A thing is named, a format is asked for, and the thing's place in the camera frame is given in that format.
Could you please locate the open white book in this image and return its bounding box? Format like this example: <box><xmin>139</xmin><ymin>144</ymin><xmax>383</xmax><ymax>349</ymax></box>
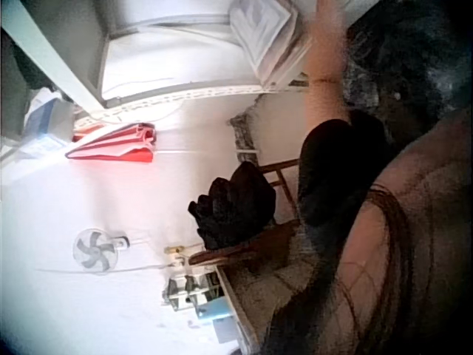
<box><xmin>228</xmin><ymin>0</ymin><xmax>316</xmax><ymax>90</ymax></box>

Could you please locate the black cloth bag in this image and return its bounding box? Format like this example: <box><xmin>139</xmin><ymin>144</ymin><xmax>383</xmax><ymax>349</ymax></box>
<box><xmin>187</xmin><ymin>160</ymin><xmax>278</xmax><ymax>251</ymax></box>

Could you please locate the white table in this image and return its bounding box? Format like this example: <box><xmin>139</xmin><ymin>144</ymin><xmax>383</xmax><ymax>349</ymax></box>
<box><xmin>1</xmin><ymin>0</ymin><xmax>310</xmax><ymax>112</ymax></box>

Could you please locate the grey patterned cloth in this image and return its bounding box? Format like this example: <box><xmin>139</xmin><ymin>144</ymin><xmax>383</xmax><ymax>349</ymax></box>
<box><xmin>229</xmin><ymin>94</ymin><xmax>269</xmax><ymax>163</ymax></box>

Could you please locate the blue and white box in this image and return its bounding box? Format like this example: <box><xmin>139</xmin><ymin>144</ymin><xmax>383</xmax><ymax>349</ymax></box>
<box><xmin>22</xmin><ymin>87</ymin><xmax>77</xmax><ymax>156</ymax></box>

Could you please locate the small white fan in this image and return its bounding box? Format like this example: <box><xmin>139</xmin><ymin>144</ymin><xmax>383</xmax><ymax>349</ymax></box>
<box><xmin>72</xmin><ymin>228</ymin><xmax>131</xmax><ymax>277</ymax></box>

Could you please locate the brown wooden chair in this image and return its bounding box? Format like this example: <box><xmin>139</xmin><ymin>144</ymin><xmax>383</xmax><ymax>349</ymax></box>
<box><xmin>188</xmin><ymin>158</ymin><xmax>308</xmax><ymax>268</ymax></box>

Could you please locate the red folder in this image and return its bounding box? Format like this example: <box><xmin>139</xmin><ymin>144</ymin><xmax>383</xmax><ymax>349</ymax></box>
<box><xmin>65</xmin><ymin>123</ymin><xmax>155</xmax><ymax>164</ymax></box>

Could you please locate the shelf with small items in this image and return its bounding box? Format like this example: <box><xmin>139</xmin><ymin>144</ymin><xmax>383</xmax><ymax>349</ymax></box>
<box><xmin>160</xmin><ymin>243</ymin><xmax>241</xmax><ymax>348</ymax></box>

